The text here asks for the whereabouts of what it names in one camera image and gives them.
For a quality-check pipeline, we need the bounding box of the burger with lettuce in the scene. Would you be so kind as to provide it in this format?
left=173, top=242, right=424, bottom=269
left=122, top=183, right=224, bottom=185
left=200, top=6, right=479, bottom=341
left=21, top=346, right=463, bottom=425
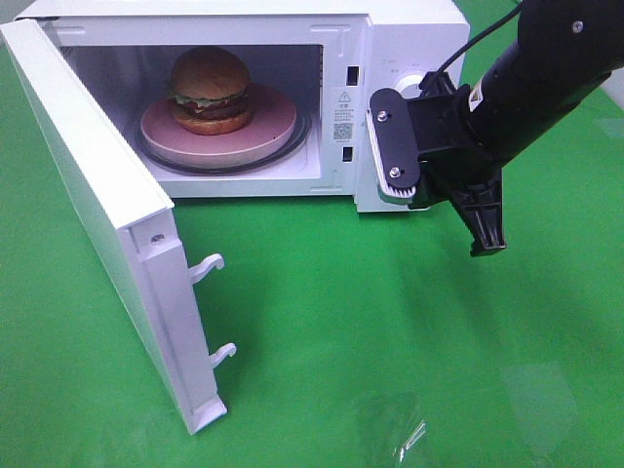
left=169, top=46, right=252, bottom=136

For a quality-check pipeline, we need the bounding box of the white upper microwave knob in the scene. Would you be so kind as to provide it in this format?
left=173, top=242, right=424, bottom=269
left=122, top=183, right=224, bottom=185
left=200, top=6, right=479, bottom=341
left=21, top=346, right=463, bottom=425
left=394, top=73, right=423, bottom=99

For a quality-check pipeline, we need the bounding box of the white microwave oven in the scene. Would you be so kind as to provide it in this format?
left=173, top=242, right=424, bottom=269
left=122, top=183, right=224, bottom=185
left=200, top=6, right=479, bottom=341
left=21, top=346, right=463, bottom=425
left=12, top=1, right=470, bottom=213

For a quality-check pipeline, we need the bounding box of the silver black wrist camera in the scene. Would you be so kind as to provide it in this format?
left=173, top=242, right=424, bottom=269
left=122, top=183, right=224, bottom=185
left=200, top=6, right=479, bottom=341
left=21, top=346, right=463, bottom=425
left=367, top=88, right=421, bottom=205

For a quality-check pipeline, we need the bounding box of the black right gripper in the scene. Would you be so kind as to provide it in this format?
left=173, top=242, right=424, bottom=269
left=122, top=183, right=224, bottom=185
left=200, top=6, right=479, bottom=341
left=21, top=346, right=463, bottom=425
left=409, top=72, right=507, bottom=257

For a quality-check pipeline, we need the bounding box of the pink round plate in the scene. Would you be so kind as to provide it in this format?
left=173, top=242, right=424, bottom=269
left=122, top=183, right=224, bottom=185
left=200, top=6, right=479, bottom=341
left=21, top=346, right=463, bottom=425
left=140, top=84, right=298, bottom=172

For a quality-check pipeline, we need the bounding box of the white microwave door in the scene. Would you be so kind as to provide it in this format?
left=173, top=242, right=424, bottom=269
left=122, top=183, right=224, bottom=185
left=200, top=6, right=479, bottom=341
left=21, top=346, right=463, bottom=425
left=1, top=19, right=236, bottom=433

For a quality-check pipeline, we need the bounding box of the glass microwave turntable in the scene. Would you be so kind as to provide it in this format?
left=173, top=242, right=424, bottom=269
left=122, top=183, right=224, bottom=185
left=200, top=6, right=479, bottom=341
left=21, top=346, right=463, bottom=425
left=136, top=116, right=311, bottom=176

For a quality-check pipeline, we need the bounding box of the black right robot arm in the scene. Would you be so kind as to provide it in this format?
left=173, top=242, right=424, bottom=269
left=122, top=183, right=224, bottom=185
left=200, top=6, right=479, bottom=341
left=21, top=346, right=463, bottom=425
left=408, top=1, right=623, bottom=256

